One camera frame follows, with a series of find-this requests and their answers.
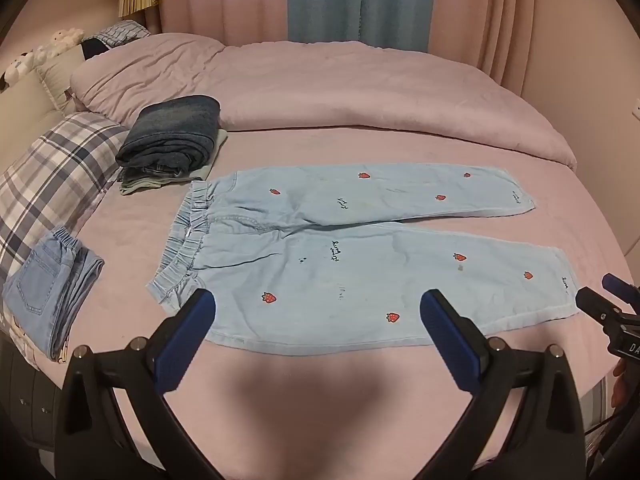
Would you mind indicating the light blue strawberry pants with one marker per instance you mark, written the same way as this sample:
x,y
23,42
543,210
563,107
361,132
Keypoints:
x,y
350,270

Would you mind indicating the folded dark denim jeans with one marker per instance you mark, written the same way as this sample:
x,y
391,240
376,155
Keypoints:
x,y
170,135

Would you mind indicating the dark grey nightstand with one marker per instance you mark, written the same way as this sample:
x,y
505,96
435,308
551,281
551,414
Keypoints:
x,y
30,400

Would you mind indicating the person's right hand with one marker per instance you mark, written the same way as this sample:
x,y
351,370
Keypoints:
x,y
620,385

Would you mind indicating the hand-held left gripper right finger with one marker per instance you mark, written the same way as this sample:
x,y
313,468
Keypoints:
x,y
450,342

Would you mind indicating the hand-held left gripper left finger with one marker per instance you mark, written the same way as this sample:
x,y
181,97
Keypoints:
x,y
184,345

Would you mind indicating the pink duvet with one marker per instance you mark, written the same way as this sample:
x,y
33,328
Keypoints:
x,y
350,95

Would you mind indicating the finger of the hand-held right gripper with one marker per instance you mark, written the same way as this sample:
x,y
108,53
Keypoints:
x,y
622,287
595,305

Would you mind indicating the blue curtain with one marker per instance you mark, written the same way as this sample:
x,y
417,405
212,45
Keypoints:
x,y
360,0

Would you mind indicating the folded light green garment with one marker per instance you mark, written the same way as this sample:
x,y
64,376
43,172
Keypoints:
x,y
140,187

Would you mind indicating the white pillow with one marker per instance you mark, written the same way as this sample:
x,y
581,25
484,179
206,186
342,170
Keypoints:
x,y
60,77

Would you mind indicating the white plush toy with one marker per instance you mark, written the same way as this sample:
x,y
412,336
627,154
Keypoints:
x,y
65,40
22,65

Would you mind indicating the folded light blue jeans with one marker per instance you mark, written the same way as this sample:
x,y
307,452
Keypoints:
x,y
50,290

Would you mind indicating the striped pillow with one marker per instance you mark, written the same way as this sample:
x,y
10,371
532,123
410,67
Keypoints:
x,y
120,35

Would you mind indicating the plaid pillow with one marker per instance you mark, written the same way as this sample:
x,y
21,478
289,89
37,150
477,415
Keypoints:
x,y
60,170

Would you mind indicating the pink bed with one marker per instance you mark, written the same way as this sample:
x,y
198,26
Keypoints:
x,y
320,410

